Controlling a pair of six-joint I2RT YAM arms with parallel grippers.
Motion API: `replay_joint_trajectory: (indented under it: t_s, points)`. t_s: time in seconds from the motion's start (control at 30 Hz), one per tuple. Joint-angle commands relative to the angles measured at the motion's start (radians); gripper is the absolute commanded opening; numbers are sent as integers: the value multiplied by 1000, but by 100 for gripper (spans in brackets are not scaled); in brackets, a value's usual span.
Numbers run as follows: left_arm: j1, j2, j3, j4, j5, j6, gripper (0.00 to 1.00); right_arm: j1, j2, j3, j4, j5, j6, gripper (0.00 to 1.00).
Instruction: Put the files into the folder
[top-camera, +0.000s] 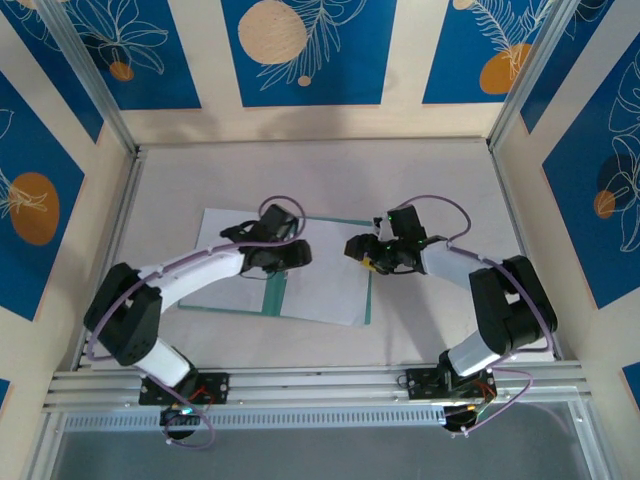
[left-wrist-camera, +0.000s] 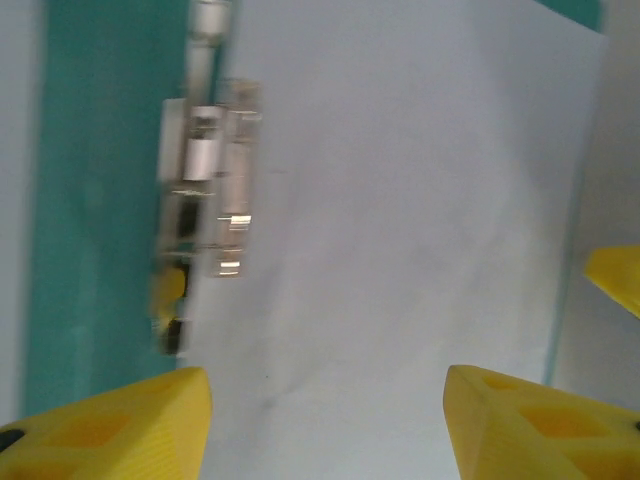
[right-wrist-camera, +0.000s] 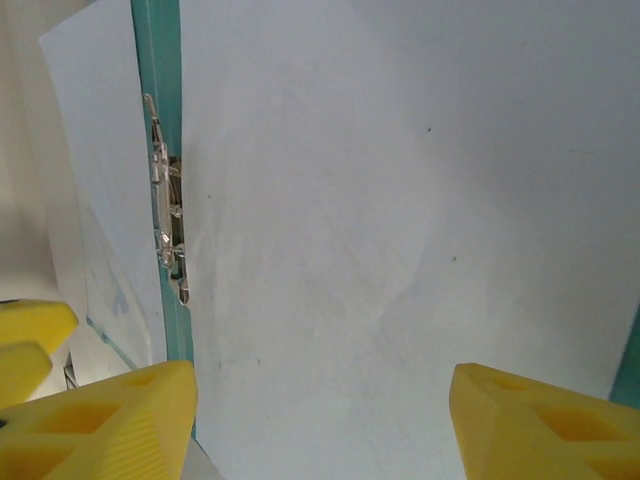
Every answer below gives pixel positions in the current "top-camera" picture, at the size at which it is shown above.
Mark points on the aluminium mounting rail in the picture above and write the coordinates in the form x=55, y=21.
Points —
x=320, y=382

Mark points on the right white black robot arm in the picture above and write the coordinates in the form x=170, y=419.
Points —
x=450, y=260

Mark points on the blue floral wall panel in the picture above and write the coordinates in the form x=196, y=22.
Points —
x=30, y=150
x=175, y=75
x=350, y=75
x=450, y=50
x=575, y=225
x=70, y=90
x=552, y=75

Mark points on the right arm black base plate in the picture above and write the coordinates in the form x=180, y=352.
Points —
x=420, y=384

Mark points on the small black electronics module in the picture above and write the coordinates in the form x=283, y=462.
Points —
x=175, y=419
x=457, y=420

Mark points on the white paper sheet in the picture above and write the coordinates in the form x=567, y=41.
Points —
x=325, y=290
x=235, y=300

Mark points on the green paper sheet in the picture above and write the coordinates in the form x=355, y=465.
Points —
x=275, y=300

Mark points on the aluminium frame post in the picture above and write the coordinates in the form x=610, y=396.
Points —
x=530, y=65
x=85, y=65

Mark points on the grey lower panel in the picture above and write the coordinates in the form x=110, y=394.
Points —
x=320, y=455

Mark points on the aluminium side rail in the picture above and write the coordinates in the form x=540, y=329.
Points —
x=501, y=175
x=114, y=240

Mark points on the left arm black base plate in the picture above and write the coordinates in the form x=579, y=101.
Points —
x=215, y=385

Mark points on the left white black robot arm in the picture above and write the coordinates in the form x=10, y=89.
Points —
x=190, y=275

